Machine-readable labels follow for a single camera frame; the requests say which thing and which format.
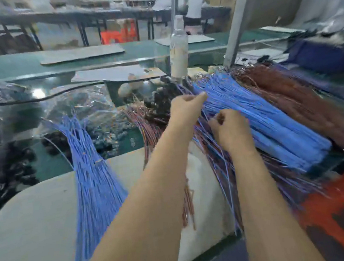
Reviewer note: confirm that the person's right forearm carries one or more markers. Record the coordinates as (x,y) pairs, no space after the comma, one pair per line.
(271,216)

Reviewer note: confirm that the dark blue cloth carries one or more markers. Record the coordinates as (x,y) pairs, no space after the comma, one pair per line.
(324,55)

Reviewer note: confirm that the orange plastic crate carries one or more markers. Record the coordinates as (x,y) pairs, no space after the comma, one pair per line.
(342,214)

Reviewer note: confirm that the person's right hand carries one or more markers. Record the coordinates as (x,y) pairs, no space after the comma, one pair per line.
(231,129)

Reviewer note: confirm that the white paper sheet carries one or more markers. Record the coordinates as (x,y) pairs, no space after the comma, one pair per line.
(110,74)

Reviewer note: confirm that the white flat tray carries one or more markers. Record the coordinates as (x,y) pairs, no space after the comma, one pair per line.
(202,38)
(281,29)
(83,53)

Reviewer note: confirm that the person's left hand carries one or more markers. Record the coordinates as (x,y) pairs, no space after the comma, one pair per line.
(185,110)

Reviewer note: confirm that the pile of black plastic caps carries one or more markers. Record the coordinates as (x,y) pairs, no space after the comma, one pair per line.
(16,174)

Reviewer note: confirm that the short metal frame post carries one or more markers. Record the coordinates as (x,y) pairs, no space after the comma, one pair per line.
(238,16)

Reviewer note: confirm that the white spray bottle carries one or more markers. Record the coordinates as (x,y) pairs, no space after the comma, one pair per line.
(179,53)

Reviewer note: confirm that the white flat device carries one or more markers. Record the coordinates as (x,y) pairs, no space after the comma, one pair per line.
(154,72)

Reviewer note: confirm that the slanted metal frame post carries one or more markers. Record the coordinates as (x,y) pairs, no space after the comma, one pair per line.
(173,1)

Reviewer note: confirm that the long black-frame table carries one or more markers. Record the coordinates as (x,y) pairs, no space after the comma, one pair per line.
(53,15)

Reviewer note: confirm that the large clear plastic bag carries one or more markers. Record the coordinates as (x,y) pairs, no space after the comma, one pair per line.
(3,117)

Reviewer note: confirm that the white computer mouse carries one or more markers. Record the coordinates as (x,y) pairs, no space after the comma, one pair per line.
(124,89)

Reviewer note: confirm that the orange plastic stool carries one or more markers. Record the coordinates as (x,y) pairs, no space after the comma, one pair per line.
(118,34)

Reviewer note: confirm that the white work board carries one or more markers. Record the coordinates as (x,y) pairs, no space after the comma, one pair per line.
(36,243)

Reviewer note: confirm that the person's left forearm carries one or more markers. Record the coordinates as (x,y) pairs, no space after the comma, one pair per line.
(139,225)

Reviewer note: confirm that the small clear plastic bag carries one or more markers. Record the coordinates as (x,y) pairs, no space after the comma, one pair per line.
(82,105)

